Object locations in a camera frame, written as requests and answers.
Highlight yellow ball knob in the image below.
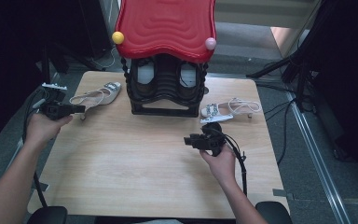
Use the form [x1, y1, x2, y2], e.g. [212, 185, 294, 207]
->
[111, 31, 126, 45]

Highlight red and black shoe rack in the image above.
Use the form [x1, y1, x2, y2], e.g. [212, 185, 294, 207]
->
[115, 0, 218, 119]

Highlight person's left hand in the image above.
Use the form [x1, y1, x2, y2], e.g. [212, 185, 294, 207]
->
[24, 112, 74, 151]

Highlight grey tape piece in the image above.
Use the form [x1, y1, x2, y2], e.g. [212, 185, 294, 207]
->
[272, 189, 295, 200]
[31, 181, 50, 192]

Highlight black metal stand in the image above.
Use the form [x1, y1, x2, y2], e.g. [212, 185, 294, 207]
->
[40, 46, 52, 85]

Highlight grey cable plug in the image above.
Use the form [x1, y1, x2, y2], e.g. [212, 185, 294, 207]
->
[32, 98, 47, 110]

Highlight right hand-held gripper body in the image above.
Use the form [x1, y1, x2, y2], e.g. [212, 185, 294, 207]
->
[195, 114, 235, 157]

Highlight black chair armrest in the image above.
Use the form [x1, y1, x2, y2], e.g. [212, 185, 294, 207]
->
[27, 205, 69, 224]
[255, 201, 293, 224]

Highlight dark curtain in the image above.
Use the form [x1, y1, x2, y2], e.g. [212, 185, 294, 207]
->
[292, 0, 358, 188]
[0, 0, 113, 150]

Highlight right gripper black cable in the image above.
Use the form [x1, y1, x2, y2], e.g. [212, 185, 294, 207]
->
[218, 129, 249, 198]

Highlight pink ball knob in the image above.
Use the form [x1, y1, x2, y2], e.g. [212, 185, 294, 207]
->
[204, 36, 217, 51]

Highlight black tripod stand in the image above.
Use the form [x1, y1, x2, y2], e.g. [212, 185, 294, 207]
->
[246, 46, 315, 113]

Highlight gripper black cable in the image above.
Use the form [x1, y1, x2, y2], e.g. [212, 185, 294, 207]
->
[218, 129, 249, 198]
[22, 88, 49, 209]

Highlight black leather shoe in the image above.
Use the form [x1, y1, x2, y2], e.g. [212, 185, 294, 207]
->
[130, 57, 158, 94]
[176, 60, 201, 96]

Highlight white floor cable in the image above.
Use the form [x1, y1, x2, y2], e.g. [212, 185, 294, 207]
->
[92, 46, 118, 71]

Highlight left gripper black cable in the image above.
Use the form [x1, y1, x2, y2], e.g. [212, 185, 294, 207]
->
[22, 88, 49, 209]

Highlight person's right hand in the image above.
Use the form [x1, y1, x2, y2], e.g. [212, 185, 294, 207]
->
[200, 144, 238, 188]

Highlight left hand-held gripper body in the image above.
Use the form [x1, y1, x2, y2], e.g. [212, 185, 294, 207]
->
[40, 82, 74, 121]

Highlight black floor cable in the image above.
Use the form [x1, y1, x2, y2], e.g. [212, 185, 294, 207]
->
[262, 98, 296, 166]

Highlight white heeled sandal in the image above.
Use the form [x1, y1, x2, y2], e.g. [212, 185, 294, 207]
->
[68, 81, 122, 120]
[200, 97, 262, 119]

